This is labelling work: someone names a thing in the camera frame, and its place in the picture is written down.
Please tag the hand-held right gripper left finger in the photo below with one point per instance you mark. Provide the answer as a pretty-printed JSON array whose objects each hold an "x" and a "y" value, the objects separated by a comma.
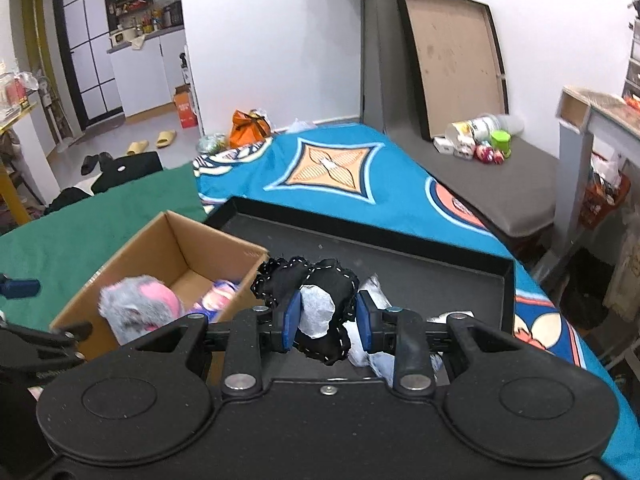
[{"x": 291, "y": 320}]

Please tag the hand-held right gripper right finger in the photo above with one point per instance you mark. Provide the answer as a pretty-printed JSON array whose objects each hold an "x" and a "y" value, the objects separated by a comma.
[{"x": 364, "y": 320}]

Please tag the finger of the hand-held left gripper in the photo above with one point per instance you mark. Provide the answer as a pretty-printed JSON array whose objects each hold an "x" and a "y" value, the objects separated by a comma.
[
  {"x": 45, "y": 337},
  {"x": 20, "y": 287}
]

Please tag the clear bag with white filling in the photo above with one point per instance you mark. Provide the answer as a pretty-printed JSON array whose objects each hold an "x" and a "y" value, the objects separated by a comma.
[{"x": 375, "y": 291}]

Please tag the black cloth with white stitching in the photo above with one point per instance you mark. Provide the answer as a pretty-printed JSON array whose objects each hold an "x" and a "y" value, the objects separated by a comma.
[{"x": 325, "y": 280}]

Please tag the small white plastic bag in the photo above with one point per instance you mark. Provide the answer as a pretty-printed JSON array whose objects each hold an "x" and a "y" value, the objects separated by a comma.
[{"x": 436, "y": 317}]

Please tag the purple tissue pack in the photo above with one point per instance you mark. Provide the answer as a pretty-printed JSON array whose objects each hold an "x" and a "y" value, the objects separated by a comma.
[{"x": 217, "y": 300}]

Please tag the grey fluffy plush toy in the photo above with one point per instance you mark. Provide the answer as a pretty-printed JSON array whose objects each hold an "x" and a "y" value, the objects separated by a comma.
[{"x": 140, "y": 305}]

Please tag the brown cardboard box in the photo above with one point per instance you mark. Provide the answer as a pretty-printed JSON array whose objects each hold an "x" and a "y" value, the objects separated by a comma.
[{"x": 200, "y": 240}]

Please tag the green blanket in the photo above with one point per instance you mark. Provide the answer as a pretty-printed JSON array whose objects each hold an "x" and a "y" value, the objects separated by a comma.
[{"x": 75, "y": 240}]

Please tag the black clothes pile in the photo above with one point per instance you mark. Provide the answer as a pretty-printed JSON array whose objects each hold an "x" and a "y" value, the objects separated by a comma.
[{"x": 70, "y": 200}]

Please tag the yellow table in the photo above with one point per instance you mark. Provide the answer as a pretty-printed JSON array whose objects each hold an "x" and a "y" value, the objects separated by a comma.
[{"x": 10, "y": 180}]

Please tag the black slipper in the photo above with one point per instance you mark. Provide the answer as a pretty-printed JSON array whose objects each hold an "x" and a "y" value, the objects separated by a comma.
[
  {"x": 90, "y": 165},
  {"x": 106, "y": 158}
]

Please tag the blue printed blanket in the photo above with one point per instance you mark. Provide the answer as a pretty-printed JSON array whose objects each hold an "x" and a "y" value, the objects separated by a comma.
[{"x": 400, "y": 180}]

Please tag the black dice stool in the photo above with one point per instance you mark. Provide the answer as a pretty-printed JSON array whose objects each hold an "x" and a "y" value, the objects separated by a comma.
[{"x": 130, "y": 167}]

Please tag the green plant in clear wrap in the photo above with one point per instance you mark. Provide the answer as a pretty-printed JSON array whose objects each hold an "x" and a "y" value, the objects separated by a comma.
[{"x": 212, "y": 143}]

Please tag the white charger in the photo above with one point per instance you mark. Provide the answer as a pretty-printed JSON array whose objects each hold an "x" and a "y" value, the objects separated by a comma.
[{"x": 444, "y": 144}]

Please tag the clear plastic bag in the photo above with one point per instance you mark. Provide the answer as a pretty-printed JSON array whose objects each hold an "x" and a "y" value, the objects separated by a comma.
[{"x": 302, "y": 126}]

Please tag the orange gift bag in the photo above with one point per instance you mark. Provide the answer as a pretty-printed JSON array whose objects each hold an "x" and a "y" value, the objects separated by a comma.
[{"x": 247, "y": 130}]

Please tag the grey folded mattress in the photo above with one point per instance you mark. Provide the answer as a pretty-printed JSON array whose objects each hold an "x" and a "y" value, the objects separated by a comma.
[{"x": 510, "y": 190}]

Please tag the small white box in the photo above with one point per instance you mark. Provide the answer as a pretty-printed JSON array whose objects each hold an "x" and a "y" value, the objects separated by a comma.
[{"x": 463, "y": 150}]

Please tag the red and white ball toys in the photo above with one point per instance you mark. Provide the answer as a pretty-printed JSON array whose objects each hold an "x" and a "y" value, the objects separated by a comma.
[{"x": 489, "y": 154}]

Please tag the white jar with green label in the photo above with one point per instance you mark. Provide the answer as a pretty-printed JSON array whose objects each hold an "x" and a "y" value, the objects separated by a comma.
[{"x": 472, "y": 130}]

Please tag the green cup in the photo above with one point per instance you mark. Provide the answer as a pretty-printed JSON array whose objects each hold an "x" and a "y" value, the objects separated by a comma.
[{"x": 500, "y": 144}]

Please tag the orange cardboard box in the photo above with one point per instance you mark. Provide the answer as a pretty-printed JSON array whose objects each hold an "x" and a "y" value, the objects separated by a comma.
[{"x": 186, "y": 107}]

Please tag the white kitchen cabinet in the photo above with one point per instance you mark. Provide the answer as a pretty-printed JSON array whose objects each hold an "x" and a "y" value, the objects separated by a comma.
[{"x": 145, "y": 80}]

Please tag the clear plastic cup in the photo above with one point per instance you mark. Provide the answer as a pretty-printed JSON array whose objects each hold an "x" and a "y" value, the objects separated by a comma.
[{"x": 511, "y": 124}]

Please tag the black grid sliding door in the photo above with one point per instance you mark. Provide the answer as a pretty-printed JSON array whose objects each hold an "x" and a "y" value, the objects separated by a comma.
[{"x": 90, "y": 50}]

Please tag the grey desk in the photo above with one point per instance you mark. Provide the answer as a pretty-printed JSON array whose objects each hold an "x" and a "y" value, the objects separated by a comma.
[{"x": 570, "y": 170}]

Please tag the beige tote bag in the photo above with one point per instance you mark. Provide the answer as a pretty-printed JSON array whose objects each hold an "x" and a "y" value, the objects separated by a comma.
[{"x": 625, "y": 275}]

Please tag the red basket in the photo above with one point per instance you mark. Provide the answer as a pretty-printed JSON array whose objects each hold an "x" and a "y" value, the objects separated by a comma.
[{"x": 602, "y": 200}]

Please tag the black framed brown tray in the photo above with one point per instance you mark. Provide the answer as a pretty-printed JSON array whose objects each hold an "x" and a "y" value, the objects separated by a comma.
[{"x": 455, "y": 60}]

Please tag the row of kitchen bottles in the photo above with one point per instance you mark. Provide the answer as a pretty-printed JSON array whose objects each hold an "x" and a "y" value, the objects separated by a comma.
[{"x": 150, "y": 17}]

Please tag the brown printed mat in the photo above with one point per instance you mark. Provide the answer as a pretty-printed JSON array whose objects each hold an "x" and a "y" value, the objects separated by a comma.
[{"x": 600, "y": 97}]

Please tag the grey drawer organiser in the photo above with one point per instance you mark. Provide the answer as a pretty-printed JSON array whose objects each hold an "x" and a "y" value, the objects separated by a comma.
[{"x": 632, "y": 60}]

